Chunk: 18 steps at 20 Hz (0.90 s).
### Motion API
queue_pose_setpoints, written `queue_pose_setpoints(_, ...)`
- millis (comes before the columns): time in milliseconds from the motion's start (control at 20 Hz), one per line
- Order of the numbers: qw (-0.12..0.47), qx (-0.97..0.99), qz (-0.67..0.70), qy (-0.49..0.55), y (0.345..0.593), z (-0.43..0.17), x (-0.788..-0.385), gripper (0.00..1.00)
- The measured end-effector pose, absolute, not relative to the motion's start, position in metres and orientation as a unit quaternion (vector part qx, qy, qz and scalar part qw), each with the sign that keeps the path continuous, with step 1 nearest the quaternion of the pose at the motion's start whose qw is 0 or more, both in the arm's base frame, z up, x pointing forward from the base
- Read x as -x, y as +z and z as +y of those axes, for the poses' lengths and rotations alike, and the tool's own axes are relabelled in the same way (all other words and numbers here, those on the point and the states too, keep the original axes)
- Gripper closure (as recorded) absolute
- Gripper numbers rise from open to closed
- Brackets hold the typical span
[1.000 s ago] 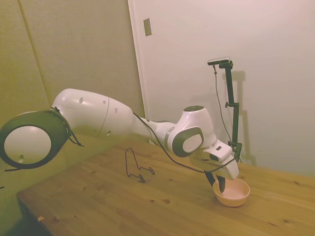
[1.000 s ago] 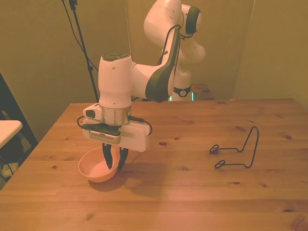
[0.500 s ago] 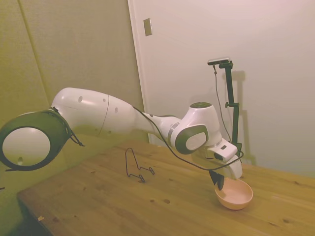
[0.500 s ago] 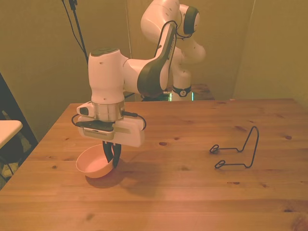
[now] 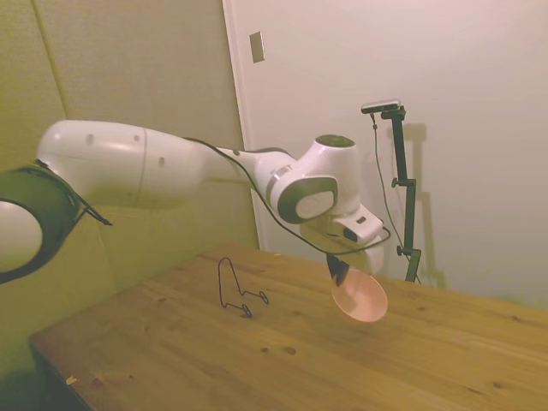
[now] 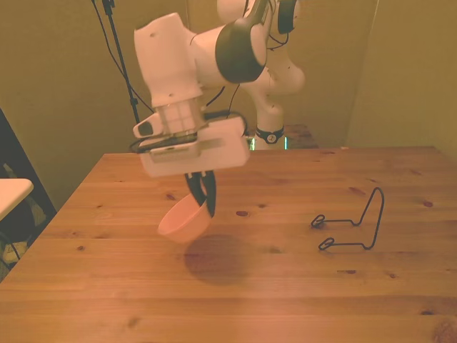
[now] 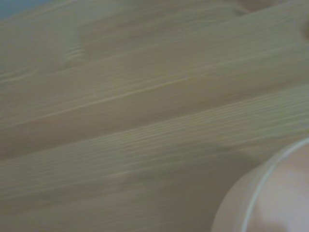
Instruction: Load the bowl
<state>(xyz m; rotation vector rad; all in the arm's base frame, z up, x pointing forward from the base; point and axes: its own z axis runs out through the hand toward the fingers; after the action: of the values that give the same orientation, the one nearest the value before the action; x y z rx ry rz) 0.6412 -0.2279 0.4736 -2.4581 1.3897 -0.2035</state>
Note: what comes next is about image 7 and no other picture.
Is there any pink plastic bowl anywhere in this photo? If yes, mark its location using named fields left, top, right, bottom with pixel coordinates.
left=210, top=138, right=309, bottom=232

